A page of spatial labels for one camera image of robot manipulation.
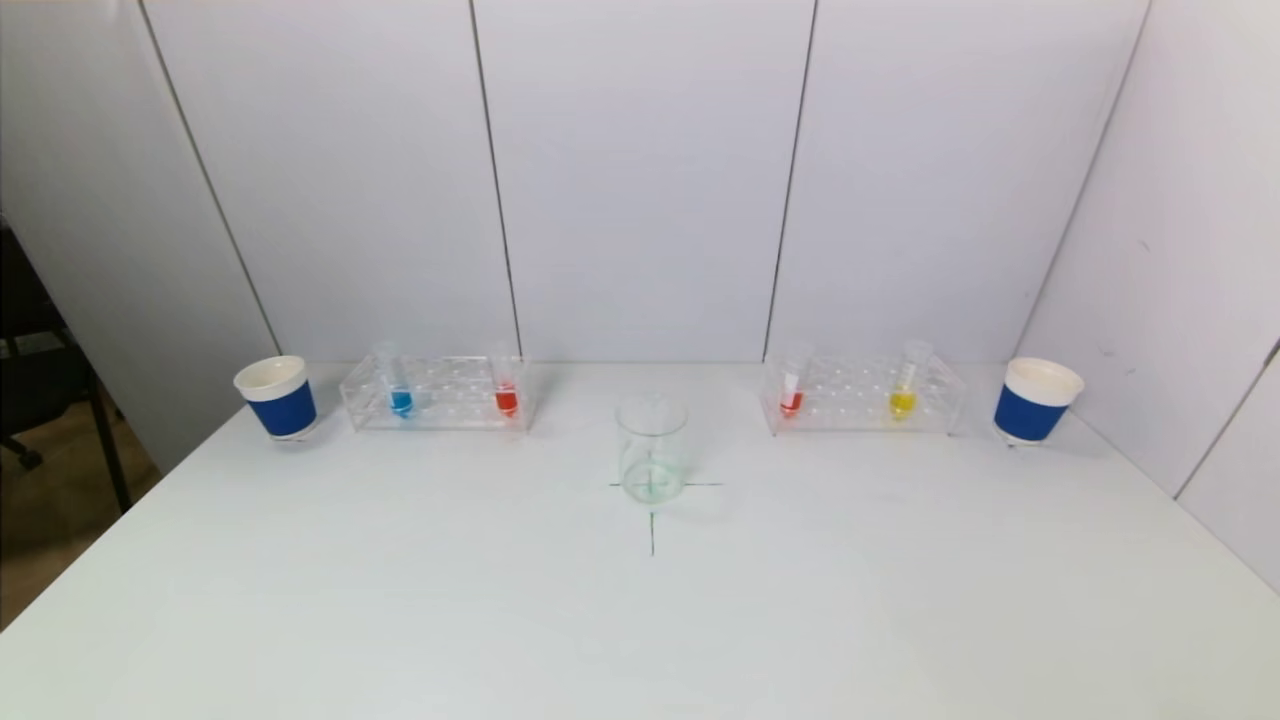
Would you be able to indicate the clear glass beaker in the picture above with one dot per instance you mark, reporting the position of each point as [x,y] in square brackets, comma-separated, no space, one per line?
[652,470]

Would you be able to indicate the black office chair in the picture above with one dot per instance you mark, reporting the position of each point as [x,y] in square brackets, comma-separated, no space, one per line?
[40,390]

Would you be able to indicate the clear acrylic test tube rack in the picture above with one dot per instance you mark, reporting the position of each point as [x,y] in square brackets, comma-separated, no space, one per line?
[452,395]
[850,395]

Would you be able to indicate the blue-stained clear test tube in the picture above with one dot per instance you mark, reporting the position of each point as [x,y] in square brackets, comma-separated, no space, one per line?
[400,400]

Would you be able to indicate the white paper cup blue sleeve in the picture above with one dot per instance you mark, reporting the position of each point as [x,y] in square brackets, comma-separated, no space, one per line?
[281,410]
[1030,415]

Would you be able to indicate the test tube with yellow pigment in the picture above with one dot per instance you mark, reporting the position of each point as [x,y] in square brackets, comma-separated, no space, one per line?
[902,402]

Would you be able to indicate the test tube with red pigment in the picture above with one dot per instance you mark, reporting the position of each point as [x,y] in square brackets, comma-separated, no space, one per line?
[791,402]
[506,400]

